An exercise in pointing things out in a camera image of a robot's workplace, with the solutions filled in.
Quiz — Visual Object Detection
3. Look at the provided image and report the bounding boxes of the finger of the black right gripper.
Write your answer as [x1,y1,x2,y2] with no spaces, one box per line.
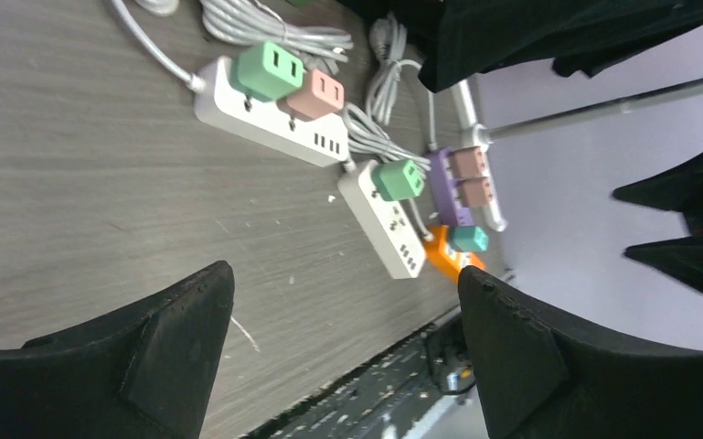
[623,236,703,294]
[612,152,703,212]

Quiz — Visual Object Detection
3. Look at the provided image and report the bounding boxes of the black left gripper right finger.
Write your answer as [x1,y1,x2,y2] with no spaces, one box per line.
[458,266,703,438]

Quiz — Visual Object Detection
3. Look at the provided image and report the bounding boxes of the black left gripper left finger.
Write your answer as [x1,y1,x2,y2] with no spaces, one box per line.
[0,261,235,438]

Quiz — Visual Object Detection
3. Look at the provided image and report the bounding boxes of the small white power strip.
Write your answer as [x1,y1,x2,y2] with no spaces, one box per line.
[338,160,426,279]

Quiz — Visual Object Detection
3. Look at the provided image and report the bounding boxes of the green plug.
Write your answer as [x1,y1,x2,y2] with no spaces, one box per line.
[231,41,304,102]
[371,159,425,201]

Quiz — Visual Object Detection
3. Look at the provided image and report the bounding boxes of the teal plug on orange strip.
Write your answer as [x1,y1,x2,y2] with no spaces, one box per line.
[449,225,489,252]

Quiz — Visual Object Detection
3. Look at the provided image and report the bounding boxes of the lower pink plug purple strip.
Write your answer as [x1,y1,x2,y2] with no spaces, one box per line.
[456,177,495,209]

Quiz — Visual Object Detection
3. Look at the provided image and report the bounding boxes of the pink plug purple strip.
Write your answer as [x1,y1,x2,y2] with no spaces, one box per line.
[448,146,487,179]
[456,177,495,209]

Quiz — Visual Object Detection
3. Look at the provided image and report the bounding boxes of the upper pink plug purple strip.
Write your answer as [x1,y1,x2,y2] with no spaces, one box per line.
[448,146,487,179]

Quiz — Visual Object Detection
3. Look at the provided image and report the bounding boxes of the green plug on large strip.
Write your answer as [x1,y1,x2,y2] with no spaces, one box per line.
[231,41,304,102]

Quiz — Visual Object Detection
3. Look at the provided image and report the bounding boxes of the pink plug on large strip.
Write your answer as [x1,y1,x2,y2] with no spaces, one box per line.
[278,69,345,121]

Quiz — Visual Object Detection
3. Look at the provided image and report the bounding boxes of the orange power strip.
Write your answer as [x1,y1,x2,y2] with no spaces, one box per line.
[423,225,486,284]

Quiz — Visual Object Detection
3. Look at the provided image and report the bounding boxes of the purple power strip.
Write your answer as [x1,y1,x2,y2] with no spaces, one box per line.
[426,148,475,226]

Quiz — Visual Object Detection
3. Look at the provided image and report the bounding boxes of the metal clothes rack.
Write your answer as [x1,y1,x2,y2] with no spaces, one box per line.
[449,68,703,233]

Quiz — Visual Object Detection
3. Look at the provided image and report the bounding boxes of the black t-shirt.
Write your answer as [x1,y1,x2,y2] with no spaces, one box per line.
[343,0,703,92]

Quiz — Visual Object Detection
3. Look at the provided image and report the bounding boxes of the large white power strip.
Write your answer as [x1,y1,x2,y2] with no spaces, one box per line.
[194,56,349,167]

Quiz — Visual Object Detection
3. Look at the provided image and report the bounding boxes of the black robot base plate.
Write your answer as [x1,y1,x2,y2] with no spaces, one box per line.
[246,308,475,438]

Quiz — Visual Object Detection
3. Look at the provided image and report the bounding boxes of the purple strip white cable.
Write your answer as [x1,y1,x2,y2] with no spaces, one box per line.
[365,13,440,153]

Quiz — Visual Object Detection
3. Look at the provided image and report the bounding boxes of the large strip white cable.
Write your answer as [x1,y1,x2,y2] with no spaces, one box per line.
[107,0,356,93]

